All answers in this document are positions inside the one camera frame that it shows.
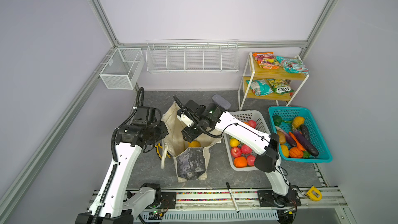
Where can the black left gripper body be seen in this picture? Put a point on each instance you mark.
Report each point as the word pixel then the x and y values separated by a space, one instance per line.
pixel 157 132

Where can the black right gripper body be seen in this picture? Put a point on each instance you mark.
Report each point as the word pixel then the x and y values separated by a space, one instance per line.
pixel 195 130

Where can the yellow pear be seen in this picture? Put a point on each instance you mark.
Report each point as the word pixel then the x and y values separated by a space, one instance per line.
pixel 194 144

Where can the cream canvas grocery bag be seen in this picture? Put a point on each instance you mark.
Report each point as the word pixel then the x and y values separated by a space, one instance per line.
pixel 190 163

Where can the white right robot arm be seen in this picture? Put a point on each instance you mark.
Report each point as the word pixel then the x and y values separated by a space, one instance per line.
pixel 215 120

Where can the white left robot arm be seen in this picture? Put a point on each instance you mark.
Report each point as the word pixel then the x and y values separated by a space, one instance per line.
pixel 139 133

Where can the green Fox's candy bag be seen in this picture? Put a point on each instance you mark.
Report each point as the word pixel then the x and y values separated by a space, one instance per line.
pixel 280 86

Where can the orange pink snack bag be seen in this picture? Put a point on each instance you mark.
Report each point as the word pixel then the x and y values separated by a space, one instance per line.
pixel 266 60

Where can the teal red snack bag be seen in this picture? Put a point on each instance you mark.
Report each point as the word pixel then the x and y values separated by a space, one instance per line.
pixel 292 66

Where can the yellow black pliers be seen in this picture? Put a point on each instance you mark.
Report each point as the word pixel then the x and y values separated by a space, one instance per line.
pixel 159 150

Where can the grey fabric glasses case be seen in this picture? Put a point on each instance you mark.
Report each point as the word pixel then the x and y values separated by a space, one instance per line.
pixel 221 102

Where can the yellow lemon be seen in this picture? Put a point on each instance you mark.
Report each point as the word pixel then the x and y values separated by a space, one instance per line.
pixel 234 143

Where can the red apple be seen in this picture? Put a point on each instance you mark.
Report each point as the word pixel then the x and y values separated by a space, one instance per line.
pixel 252 123
pixel 250 160
pixel 246 150
pixel 235 152

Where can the orange fruit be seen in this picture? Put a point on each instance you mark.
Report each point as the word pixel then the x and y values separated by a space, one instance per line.
pixel 240 162

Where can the black white marker pen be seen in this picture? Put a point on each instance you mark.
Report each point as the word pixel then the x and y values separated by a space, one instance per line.
pixel 232 197

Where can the green bell pepper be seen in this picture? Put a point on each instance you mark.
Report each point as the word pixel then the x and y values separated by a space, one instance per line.
pixel 277 120

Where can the brown potato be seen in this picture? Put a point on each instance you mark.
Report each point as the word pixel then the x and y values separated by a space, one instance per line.
pixel 282 138

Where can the white metal wooden shelf rack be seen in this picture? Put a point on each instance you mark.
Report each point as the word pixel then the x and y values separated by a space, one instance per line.
pixel 253 71

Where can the yellow corn cob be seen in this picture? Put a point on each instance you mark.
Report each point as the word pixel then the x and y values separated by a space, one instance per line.
pixel 285 151

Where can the light purple eggplant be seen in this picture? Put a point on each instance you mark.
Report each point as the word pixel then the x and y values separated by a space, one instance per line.
pixel 289 139

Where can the yellow bell pepper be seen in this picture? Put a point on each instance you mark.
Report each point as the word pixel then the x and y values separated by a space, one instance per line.
pixel 298 121

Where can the small orange pumpkin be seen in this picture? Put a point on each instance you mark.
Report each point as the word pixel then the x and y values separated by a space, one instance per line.
pixel 296 153

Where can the teal plastic basket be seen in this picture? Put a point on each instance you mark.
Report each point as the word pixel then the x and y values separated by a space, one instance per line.
pixel 316 138

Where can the orange carrot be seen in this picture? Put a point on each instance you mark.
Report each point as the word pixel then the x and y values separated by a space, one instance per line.
pixel 298 144

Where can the dark cucumber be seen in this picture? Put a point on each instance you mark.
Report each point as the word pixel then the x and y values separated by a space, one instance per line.
pixel 305 132

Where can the yellow tape measure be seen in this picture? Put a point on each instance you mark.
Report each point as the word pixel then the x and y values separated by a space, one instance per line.
pixel 314 194

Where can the white wire wall basket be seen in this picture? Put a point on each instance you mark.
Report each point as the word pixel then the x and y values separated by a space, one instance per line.
pixel 193 56

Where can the white mesh wall box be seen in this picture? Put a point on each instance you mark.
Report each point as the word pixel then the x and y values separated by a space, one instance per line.
pixel 123 68

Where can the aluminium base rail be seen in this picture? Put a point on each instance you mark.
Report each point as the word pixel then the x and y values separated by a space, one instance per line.
pixel 216 206

